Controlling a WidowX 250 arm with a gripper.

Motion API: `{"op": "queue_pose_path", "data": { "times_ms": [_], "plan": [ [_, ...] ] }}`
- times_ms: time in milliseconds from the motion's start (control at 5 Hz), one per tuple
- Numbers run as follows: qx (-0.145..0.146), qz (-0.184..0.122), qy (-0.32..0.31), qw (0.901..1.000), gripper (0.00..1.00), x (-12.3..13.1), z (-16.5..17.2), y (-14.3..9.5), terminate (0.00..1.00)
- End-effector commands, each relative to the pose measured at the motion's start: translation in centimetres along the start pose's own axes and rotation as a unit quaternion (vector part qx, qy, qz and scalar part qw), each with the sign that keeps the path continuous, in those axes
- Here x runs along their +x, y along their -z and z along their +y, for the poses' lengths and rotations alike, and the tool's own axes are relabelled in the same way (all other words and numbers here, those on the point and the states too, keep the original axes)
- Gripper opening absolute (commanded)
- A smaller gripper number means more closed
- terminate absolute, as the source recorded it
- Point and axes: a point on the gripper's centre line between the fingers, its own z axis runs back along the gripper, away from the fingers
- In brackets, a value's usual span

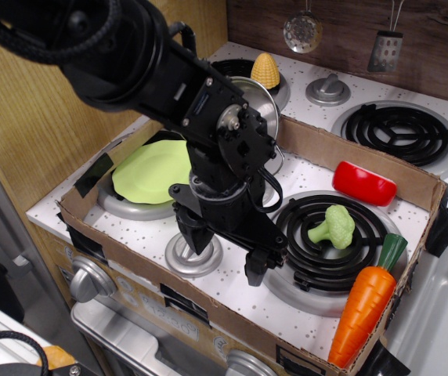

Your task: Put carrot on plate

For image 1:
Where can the silver oven door handle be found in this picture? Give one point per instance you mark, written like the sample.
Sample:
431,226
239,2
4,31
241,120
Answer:
138,345

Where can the silver oven front knob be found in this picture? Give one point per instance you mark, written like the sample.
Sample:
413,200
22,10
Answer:
89,281

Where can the silver stove knob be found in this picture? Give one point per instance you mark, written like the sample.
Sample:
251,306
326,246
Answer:
185,262
328,92

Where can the light green plate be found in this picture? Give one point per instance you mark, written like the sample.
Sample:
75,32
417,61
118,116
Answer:
146,175

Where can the black burner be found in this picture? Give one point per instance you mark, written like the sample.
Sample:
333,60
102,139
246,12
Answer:
317,277
412,133

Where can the grey toy sink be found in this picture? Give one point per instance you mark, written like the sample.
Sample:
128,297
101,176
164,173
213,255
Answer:
418,334

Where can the silver oven knob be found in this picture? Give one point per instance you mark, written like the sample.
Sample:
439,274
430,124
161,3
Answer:
240,363
89,281

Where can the front silver stove knob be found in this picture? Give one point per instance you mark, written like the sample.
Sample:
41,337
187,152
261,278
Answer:
185,262

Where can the brown cardboard fence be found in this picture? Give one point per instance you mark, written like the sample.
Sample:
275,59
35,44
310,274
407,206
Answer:
221,311

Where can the back left burner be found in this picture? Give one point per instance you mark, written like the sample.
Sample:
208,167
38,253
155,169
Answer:
243,68

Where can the back silver stove knob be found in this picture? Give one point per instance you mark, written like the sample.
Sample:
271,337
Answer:
328,92

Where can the hanging silver strainer spoon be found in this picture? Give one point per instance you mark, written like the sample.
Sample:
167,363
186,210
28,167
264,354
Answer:
303,31

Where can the yellow toy corn cob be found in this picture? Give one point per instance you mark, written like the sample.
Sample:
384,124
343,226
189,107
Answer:
265,71

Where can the front left silver burner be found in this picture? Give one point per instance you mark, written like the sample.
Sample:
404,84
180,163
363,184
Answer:
116,205

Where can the hanging silver grater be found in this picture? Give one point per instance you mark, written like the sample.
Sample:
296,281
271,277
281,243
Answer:
385,53

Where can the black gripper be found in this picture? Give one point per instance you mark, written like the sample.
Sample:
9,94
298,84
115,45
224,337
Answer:
215,201

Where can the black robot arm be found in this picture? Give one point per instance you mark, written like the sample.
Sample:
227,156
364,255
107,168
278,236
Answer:
122,55

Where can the orange toy carrot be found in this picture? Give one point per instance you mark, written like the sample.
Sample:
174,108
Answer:
370,294

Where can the back right black burner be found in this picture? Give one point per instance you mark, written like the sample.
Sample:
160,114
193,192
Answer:
412,133

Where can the silver metal pot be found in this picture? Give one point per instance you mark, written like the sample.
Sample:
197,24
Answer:
258,98

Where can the green toy broccoli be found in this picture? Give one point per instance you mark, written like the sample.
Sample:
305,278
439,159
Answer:
338,227

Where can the front right black burner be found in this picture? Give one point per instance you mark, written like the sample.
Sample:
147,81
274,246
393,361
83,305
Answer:
317,277

